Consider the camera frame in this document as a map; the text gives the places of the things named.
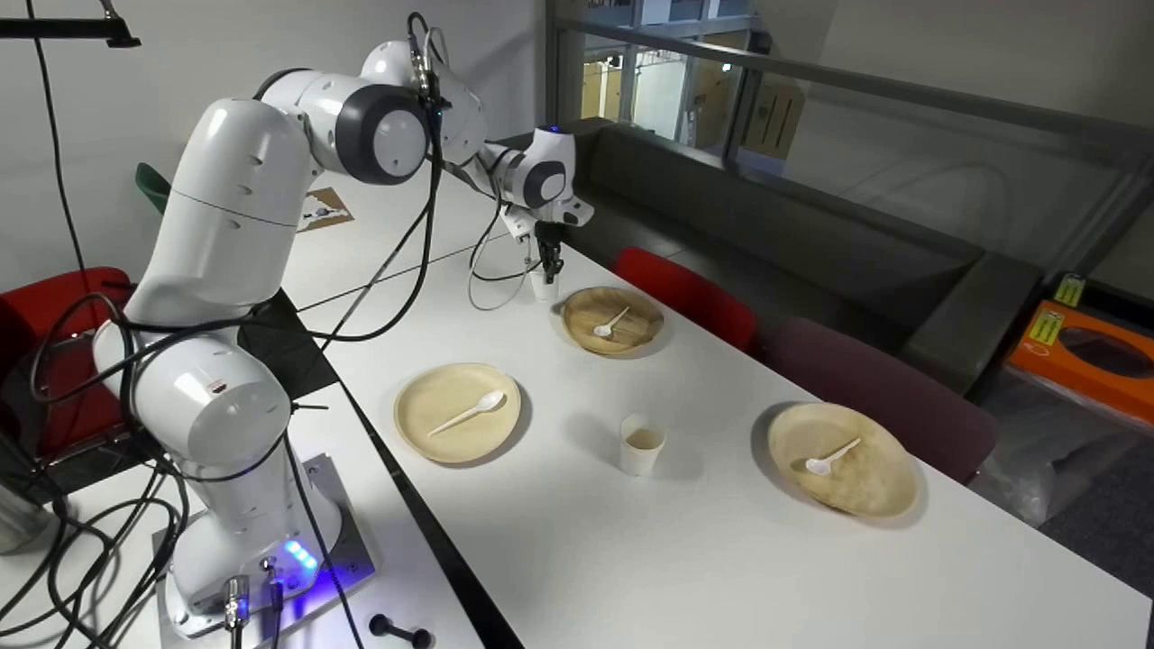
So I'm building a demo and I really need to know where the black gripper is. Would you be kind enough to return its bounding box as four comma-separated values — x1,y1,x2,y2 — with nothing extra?
527,213,570,289

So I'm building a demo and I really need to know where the small clear cup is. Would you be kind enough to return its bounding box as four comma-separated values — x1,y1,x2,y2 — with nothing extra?
618,419,666,480

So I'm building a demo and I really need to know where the white plastic spoon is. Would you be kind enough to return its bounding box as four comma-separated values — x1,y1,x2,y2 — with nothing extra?
801,434,864,480
593,302,637,344
426,387,511,441

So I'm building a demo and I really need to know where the round wooden plate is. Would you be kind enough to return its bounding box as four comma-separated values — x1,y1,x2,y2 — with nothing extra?
392,360,529,468
763,397,924,522
559,286,674,360

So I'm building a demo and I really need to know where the dark grey sofa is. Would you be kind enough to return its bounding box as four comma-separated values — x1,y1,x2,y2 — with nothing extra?
561,116,1045,397

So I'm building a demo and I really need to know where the maroon chair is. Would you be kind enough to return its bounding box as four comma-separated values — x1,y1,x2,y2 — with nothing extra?
762,315,1003,487

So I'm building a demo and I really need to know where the grey metal railing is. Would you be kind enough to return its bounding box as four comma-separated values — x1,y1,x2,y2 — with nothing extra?
545,0,1154,286

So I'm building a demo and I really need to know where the black dumbbell shaped knob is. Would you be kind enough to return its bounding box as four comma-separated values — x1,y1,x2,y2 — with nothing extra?
365,608,433,649

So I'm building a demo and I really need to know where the green chair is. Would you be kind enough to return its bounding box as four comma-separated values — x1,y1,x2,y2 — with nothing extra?
132,160,177,217

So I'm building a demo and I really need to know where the orange flat box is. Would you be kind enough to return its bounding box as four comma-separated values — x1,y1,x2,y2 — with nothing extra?
1007,300,1154,427

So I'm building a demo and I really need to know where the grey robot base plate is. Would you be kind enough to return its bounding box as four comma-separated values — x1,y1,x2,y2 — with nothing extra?
155,449,382,642

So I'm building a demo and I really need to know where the black cable bundle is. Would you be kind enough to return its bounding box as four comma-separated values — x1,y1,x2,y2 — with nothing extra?
0,465,196,649

